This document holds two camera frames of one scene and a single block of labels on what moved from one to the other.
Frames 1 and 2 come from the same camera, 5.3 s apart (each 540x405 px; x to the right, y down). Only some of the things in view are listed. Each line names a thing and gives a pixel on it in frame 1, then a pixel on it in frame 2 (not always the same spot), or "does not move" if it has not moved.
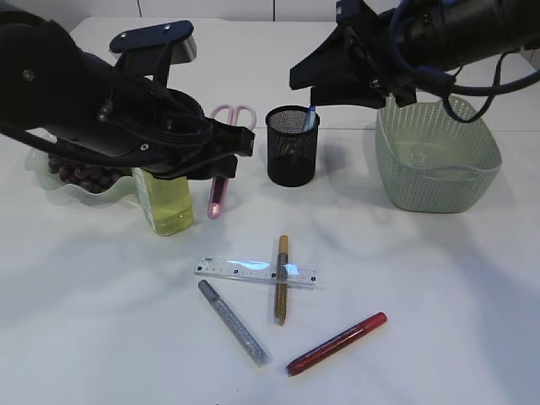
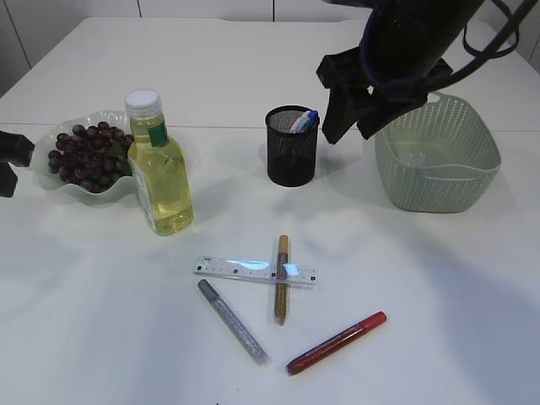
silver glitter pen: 243,337 does not move
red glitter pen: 330,347 does not move
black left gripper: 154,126 -> 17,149
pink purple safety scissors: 219,186 -> 301,121
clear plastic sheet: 417,156 does not move
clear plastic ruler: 256,271 does not move
